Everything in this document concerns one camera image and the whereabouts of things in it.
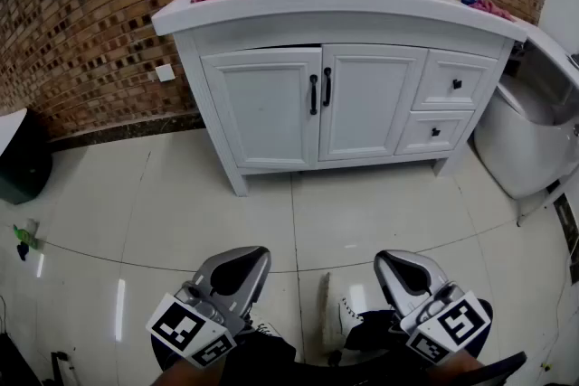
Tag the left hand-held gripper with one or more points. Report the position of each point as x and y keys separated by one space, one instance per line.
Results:
x=235 y=285

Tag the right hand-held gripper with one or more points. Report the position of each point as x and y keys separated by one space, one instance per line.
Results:
x=407 y=285

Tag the white cabinet door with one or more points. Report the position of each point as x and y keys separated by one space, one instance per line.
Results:
x=371 y=104
x=262 y=104

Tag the person's right forearm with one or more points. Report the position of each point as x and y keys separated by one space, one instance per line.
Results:
x=457 y=371

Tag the person's left forearm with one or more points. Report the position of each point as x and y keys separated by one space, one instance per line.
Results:
x=185 y=375

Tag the person's left white shoe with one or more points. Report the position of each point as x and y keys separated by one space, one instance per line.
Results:
x=264 y=327

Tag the person's white shoe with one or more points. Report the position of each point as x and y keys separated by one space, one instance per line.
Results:
x=264 y=327
x=350 y=316

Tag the person's right white shoe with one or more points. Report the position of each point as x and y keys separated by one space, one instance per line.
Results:
x=350 y=316

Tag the person's black trousers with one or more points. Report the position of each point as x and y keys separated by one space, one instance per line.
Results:
x=271 y=359

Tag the small white drawer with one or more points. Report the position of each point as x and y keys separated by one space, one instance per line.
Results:
x=416 y=133

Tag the small yellow green item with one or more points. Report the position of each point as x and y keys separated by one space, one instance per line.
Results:
x=547 y=366

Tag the black floor device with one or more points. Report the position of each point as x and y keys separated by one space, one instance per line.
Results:
x=61 y=368

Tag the large white drawer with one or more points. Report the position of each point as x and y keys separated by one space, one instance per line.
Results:
x=434 y=81

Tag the dark blue small item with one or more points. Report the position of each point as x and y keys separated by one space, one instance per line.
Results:
x=21 y=251

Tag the green plastic item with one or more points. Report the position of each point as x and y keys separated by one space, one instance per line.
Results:
x=22 y=235

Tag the dark green bin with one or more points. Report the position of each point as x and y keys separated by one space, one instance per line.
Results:
x=22 y=172

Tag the white curved fixture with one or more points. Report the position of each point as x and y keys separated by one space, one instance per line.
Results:
x=9 y=131

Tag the white sink countertop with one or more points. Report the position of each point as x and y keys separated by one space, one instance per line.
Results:
x=294 y=0

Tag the white wall socket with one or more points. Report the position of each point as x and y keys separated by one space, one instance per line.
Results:
x=165 y=72

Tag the white vanity cabinet frame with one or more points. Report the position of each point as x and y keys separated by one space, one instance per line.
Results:
x=192 y=59

